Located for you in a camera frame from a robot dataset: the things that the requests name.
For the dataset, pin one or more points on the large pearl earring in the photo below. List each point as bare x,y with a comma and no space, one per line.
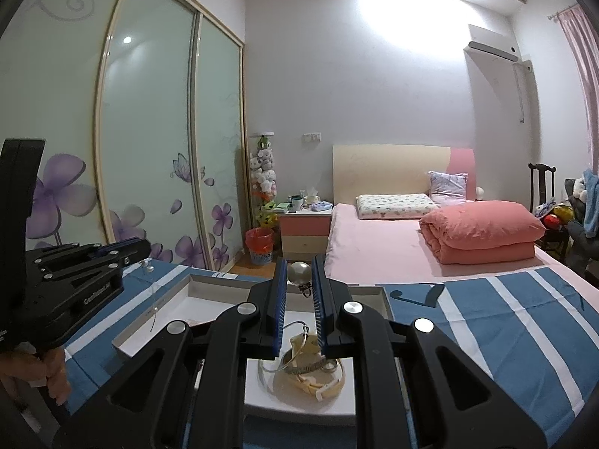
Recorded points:
299,272

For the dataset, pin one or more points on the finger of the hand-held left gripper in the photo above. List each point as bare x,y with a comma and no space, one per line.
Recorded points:
126,248
89,290

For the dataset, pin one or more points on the blue fleece garment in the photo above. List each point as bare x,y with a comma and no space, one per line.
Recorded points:
590,201

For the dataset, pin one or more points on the trash bin with red bag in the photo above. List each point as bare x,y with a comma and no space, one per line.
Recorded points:
259,245

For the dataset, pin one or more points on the pink curtain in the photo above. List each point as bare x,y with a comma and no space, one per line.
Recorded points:
582,79

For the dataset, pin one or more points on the white air conditioner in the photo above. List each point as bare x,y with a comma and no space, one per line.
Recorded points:
491,42

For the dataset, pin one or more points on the dark wooden chair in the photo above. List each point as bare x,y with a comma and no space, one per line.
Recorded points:
543,182

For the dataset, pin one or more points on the silver bangle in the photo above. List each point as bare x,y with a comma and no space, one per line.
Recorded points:
304,367

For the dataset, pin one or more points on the grey cardboard box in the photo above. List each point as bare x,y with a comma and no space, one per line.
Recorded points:
215,299

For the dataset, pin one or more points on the purple floral pillow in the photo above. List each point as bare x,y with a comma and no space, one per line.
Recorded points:
447,187

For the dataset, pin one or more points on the cream pink headboard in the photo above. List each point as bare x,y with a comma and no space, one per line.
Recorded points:
383,168

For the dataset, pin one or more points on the blue white striped blanket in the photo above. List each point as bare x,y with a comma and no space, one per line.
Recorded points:
491,327

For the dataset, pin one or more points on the white patterned pillow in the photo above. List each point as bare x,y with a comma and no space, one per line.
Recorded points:
393,206

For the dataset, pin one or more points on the pink cream nightstand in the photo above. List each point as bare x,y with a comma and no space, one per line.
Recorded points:
304,234

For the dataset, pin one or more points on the floral sliding wardrobe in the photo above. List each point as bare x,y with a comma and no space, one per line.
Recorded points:
149,126

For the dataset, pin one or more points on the person's left hand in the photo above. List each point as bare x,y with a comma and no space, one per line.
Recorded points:
56,379

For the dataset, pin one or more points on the bed with pink sheet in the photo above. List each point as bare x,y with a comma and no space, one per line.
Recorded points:
374,243

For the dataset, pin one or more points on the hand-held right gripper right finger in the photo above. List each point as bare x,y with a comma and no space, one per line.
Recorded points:
319,299

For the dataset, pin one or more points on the red yellow toys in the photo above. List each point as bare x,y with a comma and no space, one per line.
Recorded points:
554,217

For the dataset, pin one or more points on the cream wrist watch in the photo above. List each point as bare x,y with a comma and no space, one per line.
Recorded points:
299,386

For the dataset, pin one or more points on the wall socket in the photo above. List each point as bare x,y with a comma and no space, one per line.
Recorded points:
312,137

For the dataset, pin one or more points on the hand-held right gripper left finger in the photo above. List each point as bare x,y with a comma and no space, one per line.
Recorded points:
281,299

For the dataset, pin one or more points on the folded pink quilt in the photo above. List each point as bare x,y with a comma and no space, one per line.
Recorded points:
482,234

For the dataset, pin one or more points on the plush toy tower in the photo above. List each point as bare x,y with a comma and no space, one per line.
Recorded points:
263,173

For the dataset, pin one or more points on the tissue box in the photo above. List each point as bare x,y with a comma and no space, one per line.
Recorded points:
312,198

